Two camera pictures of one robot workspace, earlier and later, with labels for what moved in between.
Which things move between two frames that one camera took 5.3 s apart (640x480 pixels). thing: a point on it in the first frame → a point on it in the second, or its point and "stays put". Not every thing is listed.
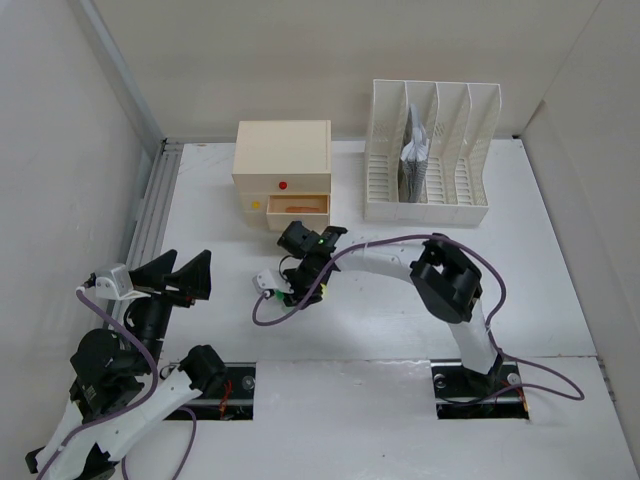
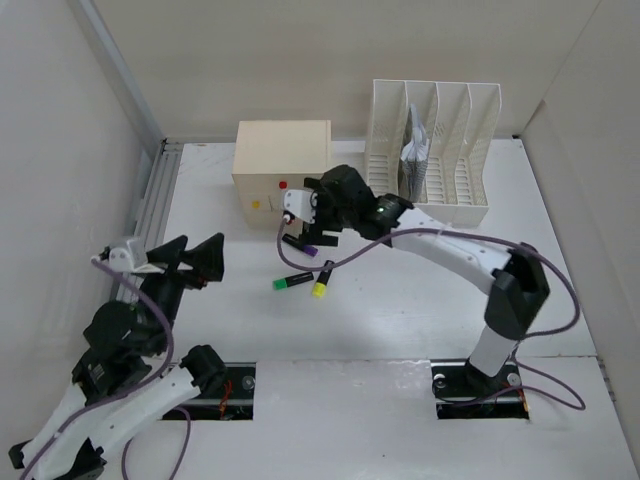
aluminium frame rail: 151,211 stays put
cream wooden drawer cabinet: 283,172 stays put
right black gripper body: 301,280 → 328,216
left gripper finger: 150,275 → 168,253
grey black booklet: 414,160 stays put
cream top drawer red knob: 278,184 stays put
